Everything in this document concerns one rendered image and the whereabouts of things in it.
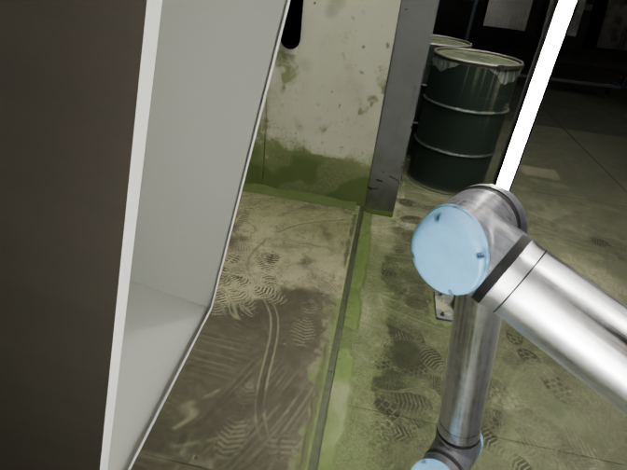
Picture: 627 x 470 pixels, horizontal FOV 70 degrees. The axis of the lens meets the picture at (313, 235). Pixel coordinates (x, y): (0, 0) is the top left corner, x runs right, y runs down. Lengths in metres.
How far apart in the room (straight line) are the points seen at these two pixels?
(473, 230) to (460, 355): 0.36
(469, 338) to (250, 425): 0.87
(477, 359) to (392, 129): 1.88
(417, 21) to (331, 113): 0.63
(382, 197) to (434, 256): 2.14
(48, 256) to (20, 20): 0.21
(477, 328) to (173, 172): 0.73
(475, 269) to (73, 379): 0.50
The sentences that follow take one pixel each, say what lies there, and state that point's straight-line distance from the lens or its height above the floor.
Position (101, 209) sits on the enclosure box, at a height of 1.10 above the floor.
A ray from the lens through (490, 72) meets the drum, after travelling 3.08.
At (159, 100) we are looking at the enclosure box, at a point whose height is 1.02.
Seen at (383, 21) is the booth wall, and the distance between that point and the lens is 2.52.
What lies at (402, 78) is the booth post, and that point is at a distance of 2.55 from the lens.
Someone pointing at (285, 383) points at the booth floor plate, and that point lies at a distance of 1.65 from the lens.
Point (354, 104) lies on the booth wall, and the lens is 2.60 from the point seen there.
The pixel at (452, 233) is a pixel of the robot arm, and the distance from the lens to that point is 0.61.
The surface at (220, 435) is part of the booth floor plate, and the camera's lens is 1.53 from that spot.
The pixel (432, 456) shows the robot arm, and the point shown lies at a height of 0.45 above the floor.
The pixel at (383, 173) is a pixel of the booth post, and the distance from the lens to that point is 2.71.
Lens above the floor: 1.30
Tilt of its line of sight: 31 degrees down
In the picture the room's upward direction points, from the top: 7 degrees clockwise
